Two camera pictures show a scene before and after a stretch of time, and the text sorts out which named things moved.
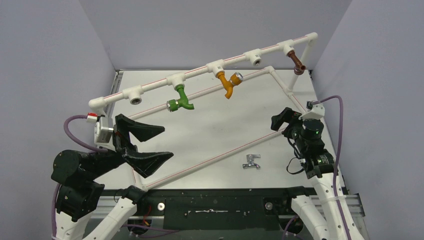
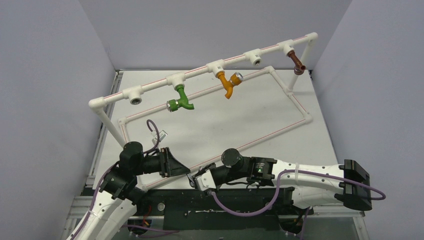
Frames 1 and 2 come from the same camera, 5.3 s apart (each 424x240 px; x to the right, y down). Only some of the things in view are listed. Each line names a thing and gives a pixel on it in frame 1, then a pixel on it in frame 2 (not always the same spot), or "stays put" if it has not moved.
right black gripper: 291,124 → 201,172
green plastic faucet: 173,105 stays put
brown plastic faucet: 299,68 stays put
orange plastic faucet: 228,85 stays put
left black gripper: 146,161 → 170,165
